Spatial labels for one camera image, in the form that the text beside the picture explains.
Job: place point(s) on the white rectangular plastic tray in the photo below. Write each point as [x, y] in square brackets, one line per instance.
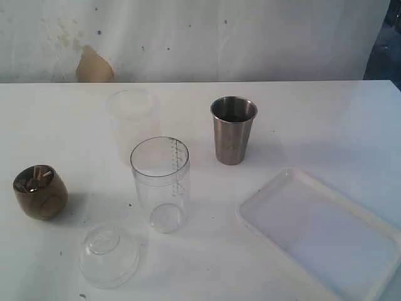
[335, 244]

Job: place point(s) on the stainless steel tumbler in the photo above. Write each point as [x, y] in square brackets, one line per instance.
[232, 122]

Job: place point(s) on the clear plastic shaker cup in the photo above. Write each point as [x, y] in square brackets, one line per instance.
[161, 170]

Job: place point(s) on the brown wooden round cup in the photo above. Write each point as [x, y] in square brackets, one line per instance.
[40, 192]

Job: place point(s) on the translucent plastic tall container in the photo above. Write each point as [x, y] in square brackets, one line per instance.
[135, 117]

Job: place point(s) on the clear dome shaker lid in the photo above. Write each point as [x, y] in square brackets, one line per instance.
[109, 256]

